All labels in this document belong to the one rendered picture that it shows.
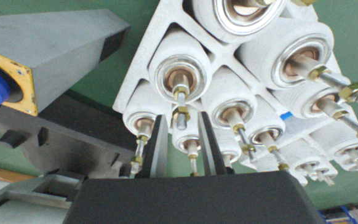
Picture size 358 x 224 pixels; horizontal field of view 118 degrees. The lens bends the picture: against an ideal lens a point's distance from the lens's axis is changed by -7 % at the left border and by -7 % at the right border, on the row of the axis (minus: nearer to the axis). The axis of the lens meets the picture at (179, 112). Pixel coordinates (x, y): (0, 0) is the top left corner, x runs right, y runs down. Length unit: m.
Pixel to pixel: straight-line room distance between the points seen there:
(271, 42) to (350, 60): 0.56
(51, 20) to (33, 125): 0.35
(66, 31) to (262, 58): 0.28
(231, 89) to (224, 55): 0.07
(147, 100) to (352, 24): 0.64
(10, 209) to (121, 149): 0.26
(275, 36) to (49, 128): 0.57
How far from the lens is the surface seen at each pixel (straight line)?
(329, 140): 0.58
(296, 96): 0.30
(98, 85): 0.56
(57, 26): 0.25
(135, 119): 0.24
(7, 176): 2.06
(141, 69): 0.26
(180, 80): 0.16
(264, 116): 0.31
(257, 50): 0.23
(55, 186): 0.65
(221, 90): 0.22
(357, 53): 0.76
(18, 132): 0.57
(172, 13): 0.23
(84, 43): 0.23
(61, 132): 0.51
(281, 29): 0.23
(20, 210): 0.39
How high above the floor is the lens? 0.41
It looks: 48 degrees down
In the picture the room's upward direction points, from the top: 180 degrees clockwise
